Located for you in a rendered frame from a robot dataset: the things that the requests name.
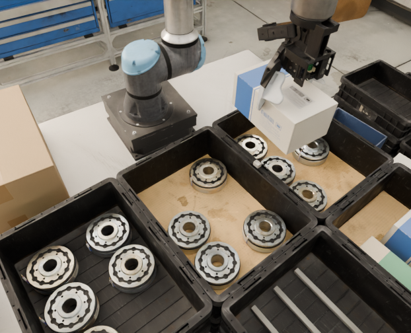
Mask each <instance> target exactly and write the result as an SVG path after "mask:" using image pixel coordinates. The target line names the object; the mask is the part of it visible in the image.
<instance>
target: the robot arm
mask: <svg viewBox="0 0 411 333"><path fill-rule="evenodd" d="M163 2H164V12H165V29H164V30H163V31H162V32H161V42H159V43H156V42H155V41H153V40H149V39H146V40H144V39H140V40H136V41H133V42H131V43H129V44H128V45H127V46H126V47H125V48H124V50H123V52H122V70H123V73H124V81H125V85H126V95H125V99H124V112H125V114H126V116H127V117H128V118H129V119H131V120H133V121H136V122H142V123H148V122H154V121H157V120H159V119H161V118H162V117H163V116H164V115H165V114H166V113H167V111H168V101H167V98H166V96H165V94H164V92H163V90H162V82H163V81H167V80H169V79H173V78H175V77H179V76H181V75H185V74H187V73H193V72H194V71H196V70H198V69H200V68H201V67H202V66H203V64H204V62H205V60H206V47H204V41H203V39H202V37H201V36H200V35H199V34H198V31H197V30H196V29H195V28H194V0H163ZM337 3H338V0H291V12H290V16H289V18H290V20H291V22H282V23H277V24H276V22H269V23H267V24H264V25H262V27H260V28H257V32H258V39H259V41H261V40H264V41H265V42H268V41H273V40H276V39H284V38H285V41H284V42H282V43H281V45H280V47H279V48H278V49H277V52H276V53H275V55H274V57H273V58H272V59H271V60H270V62H269V63H268V64H267V66H266V68H265V70H264V74H263V76H262V80H261V82H260V88H259V91H258V100H257V107H256V108H257V110H260V109H261V107H262V106H263V105H264V103H265V100H267V101H269V102H272V103H274V104H281V103H282V102H283V99H284V96H283V93H282V90H281V86H282V85H283V83H284V81H285V73H283V72H280V70H281V68H283V69H284V70H285V71H286V72H288V73H289V74H290V75H291V76H292V77H293V78H294V80H293V81H294V82H295V83H297V84H298V85H299V86H300V87H303V83H304V81H305V80H306V81H309V82H310V83H312V82H313V80H314V81H316V82H318V83H321V84H323V85H324V84H325V80H324V79H323V77H324V75H326V76H328V74H329V72H330V68H331V66H332V63H333V61H334V57H335V55H336V52H335V51H334V50H332V49H330V48H329V47H328V46H327V44H328V40H329V38H330V34H332V33H334V32H337V31H338V28H339V25H340V24H339V23H338V22H336V21H335V20H332V15H333V14H334V12H335V10H336V6H337ZM330 58H331V61H330V64H329V66H328V69H327V68H326V67H327V65H328V61H329V59H330Z"/></svg>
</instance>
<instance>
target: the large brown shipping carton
mask: <svg viewBox="0 0 411 333"><path fill-rule="evenodd" d="M68 198H70V196H69V194H68V191H67V189H66V187H65V184H64V183H63V180H62V178H61V176H60V173H59V171H58V169H57V167H56V164H55V162H54V160H53V157H52V155H51V153H50V150H49V149H48V146H47V144H46V141H45V139H44V137H43V135H42V132H41V131H40V128H39V126H38V124H37V122H36V120H35V118H34V116H33V113H32V111H31V109H30V107H29V105H28V103H27V101H26V99H25V97H24V95H23V93H22V91H21V89H20V87H19V85H15V86H12V87H8V88H6V89H1V90H0V234H2V233H4V232H6V231H8V230H9V229H12V228H13V227H16V226H17V225H19V224H21V223H23V222H25V221H27V220H29V219H30V218H32V217H34V216H36V215H38V214H40V213H42V212H43V211H45V210H47V209H49V208H51V207H53V206H55V205H57V204H59V203H61V202H62V201H64V200H66V199H68Z"/></svg>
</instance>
